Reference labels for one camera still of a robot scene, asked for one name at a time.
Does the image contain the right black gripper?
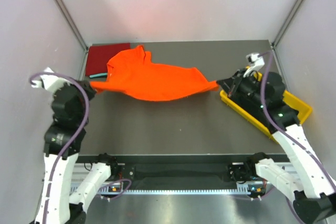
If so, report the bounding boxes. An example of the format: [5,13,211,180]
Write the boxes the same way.
[216,68,267,109]

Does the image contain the orange t shirt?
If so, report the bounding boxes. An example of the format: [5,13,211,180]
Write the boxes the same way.
[90,45,218,102]

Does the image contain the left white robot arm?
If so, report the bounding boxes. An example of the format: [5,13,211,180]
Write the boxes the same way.
[33,81,120,223]

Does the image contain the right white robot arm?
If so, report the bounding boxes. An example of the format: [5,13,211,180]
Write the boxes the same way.
[216,69,335,223]

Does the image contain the folded teal t shirt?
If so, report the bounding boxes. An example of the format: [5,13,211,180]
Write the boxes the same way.
[89,72,108,79]

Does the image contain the folded red t shirt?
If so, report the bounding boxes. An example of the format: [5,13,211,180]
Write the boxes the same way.
[85,42,131,77]

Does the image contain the yellow plastic bin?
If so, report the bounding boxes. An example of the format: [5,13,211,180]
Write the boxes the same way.
[220,71,312,142]

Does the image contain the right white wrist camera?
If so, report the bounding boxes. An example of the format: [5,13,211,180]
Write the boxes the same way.
[243,52,265,78]

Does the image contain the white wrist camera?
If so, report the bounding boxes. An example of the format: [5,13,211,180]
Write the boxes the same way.
[243,52,265,78]
[30,67,69,94]

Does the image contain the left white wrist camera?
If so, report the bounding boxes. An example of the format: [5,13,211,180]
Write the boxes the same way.
[30,67,69,94]

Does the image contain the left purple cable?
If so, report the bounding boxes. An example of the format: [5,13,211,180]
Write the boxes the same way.
[28,72,132,224]

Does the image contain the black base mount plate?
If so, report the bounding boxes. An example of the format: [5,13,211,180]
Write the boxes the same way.
[78,154,292,189]

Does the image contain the grey slotted cable duct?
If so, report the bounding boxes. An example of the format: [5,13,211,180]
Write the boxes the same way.
[70,183,268,195]

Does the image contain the left aluminium frame post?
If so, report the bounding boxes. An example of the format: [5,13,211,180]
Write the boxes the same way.
[38,0,89,51]

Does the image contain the aluminium frame post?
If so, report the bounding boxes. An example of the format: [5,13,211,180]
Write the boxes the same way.
[38,0,89,51]
[271,0,322,47]

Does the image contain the right aluminium frame post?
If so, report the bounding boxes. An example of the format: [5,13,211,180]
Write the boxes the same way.
[271,0,322,47]

